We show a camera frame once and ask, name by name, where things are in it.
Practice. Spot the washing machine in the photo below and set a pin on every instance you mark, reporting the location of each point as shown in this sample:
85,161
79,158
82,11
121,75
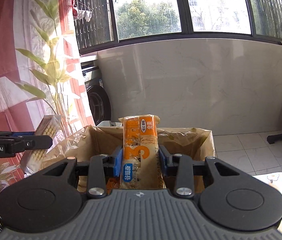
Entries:
98,100

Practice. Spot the black framed window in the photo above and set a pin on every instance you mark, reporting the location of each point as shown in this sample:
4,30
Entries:
186,10

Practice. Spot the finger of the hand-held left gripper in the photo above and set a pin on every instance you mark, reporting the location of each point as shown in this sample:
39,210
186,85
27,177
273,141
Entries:
34,142
18,135

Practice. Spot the translucent plastic liner bag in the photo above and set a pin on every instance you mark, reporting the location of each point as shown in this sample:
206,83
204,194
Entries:
63,145

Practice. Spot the brown cardboard box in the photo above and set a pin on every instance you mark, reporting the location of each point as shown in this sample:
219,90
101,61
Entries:
196,142

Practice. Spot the white box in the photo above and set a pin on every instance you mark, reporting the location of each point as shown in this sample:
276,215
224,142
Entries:
106,124

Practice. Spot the printed tablecloth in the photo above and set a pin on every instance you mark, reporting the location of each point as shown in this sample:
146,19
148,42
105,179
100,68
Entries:
276,183

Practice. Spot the yellow biscuit snack packet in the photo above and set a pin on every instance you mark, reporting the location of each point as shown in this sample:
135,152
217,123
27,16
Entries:
47,130

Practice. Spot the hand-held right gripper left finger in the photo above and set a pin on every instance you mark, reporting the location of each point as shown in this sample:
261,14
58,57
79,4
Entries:
117,163

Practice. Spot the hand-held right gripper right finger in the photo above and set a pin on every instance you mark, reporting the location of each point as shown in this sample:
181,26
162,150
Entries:
164,163

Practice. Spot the orange bread snack packet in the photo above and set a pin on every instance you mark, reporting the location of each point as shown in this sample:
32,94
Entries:
138,150

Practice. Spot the printed plant curtain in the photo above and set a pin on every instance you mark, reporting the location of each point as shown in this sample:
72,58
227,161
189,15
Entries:
18,55

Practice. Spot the hanging laundry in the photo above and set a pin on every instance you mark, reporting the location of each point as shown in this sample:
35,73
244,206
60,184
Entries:
83,12

